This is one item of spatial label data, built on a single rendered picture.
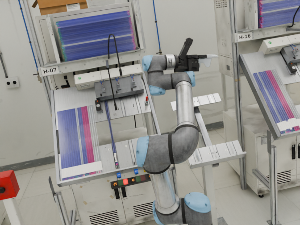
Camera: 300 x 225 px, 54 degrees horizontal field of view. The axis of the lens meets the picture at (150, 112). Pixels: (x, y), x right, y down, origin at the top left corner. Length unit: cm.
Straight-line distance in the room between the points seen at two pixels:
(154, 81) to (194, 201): 58
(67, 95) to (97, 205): 86
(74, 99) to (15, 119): 185
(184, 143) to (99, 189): 132
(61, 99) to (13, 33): 170
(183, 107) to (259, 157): 141
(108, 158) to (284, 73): 143
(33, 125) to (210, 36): 245
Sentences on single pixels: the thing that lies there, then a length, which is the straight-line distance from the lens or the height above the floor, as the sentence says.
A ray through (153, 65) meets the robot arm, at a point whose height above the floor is 138.
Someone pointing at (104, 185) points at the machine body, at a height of 46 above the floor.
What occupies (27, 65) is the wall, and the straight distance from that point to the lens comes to 378.
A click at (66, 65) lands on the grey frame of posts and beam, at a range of 220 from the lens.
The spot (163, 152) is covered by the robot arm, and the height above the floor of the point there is 113.
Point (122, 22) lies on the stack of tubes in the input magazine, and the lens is 214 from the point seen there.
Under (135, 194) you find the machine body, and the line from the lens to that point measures 237.
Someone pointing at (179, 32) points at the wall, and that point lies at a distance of 377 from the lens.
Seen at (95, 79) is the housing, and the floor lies 123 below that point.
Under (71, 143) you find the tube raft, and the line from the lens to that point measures 202.
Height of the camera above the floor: 161
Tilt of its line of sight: 18 degrees down
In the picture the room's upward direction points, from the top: 9 degrees counter-clockwise
